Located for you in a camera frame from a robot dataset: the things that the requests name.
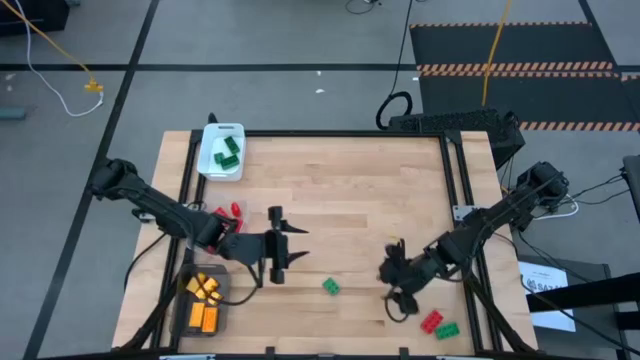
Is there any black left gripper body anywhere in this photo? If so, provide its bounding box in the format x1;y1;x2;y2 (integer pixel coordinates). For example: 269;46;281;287
222;206;289;285

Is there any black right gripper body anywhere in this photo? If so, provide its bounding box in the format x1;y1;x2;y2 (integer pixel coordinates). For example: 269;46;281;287
379;239;436;316

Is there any clear plastic bin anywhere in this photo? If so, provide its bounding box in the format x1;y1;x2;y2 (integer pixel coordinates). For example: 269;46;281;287
184;192;251;256

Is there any long red block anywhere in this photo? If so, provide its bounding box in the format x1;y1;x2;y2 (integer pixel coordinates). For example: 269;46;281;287
420;309;445;335

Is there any white plastic bin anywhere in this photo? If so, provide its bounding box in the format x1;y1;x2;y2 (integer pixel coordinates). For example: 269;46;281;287
196;122;247;182

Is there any dark grey plastic bin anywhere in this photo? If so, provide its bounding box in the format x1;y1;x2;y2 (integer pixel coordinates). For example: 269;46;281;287
166;263;232;349

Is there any white paper sign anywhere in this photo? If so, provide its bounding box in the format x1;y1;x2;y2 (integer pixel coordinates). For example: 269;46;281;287
518;260;577;333

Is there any black beam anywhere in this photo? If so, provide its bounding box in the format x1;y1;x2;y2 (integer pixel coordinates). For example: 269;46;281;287
524;272;640;314

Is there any dark grey cart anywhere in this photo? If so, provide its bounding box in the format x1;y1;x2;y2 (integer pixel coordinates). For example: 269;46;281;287
514;253;640;360

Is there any black hazard-striped floor mat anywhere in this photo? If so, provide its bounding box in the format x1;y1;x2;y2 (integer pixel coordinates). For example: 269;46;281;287
408;21;640;134

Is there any black cabinet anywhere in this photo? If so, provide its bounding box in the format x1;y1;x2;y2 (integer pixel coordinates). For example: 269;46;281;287
0;0;71;37

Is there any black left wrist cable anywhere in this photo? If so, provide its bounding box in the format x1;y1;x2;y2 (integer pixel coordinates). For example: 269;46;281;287
197;259;265;307

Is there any black metal table frame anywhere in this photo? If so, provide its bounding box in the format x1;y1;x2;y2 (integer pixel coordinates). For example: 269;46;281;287
112;128;539;359

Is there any black hanging cable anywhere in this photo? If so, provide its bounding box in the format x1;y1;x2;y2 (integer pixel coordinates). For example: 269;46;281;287
374;0;416;131

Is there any white cable loop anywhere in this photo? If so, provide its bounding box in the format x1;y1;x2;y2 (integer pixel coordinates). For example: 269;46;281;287
532;192;581;221

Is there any yellow hanging cable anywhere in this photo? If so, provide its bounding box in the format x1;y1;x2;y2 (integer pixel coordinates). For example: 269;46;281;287
481;0;514;108

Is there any yellow floor cable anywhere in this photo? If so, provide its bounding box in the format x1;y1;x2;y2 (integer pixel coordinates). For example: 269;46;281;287
0;0;96;86

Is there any white floor cable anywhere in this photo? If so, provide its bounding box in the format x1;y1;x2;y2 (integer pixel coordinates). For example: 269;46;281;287
13;0;106;118

